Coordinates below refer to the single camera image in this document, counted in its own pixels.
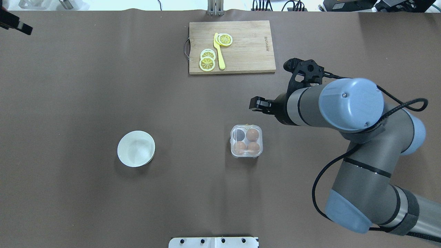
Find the brown egg slot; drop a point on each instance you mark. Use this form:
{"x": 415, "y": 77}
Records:
{"x": 253, "y": 148}
{"x": 252, "y": 135}

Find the aluminium frame post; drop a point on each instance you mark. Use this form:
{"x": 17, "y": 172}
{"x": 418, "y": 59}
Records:
{"x": 215, "y": 8}

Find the lemon slice top upper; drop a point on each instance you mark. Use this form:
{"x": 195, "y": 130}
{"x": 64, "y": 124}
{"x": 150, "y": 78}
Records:
{"x": 224, "y": 39}

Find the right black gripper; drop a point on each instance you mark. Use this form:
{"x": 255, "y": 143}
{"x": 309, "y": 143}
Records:
{"x": 280, "y": 107}

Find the brown egg from bowl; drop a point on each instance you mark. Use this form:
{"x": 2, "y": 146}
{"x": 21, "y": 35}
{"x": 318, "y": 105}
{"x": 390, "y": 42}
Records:
{"x": 239, "y": 148}

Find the lemon slice under upper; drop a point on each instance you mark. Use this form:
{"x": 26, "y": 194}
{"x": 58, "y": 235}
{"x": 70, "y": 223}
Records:
{"x": 216, "y": 40}

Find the lemon slice back lower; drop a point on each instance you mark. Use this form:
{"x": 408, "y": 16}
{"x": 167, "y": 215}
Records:
{"x": 208, "y": 53}

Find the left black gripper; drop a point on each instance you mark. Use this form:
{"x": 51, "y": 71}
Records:
{"x": 13, "y": 21}

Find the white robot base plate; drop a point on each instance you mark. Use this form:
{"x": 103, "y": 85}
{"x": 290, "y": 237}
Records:
{"x": 214, "y": 242}

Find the brown egg near slot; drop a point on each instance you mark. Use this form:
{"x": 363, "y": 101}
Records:
{"x": 253, "y": 148}

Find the yellow plastic knife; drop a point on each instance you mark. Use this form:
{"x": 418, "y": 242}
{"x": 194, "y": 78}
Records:
{"x": 221, "y": 62}

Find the lemon slice front lower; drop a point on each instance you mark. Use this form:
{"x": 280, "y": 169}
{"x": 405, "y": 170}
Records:
{"x": 207, "y": 64}

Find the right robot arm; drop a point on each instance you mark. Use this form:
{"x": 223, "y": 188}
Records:
{"x": 354, "y": 190}

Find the clear plastic egg box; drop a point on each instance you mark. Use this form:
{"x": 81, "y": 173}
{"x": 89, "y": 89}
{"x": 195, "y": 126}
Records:
{"x": 238, "y": 133}

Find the white ceramic bowl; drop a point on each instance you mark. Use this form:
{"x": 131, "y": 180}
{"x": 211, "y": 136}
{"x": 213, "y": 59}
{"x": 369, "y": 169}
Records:
{"x": 136, "y": 149}

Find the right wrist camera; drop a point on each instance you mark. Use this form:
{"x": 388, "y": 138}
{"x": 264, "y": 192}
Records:
{"x": 304, "y": 74}

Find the brown egg far slot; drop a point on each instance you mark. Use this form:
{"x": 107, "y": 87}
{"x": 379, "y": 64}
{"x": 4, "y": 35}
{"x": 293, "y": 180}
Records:
{"x": 252, "y": 135}

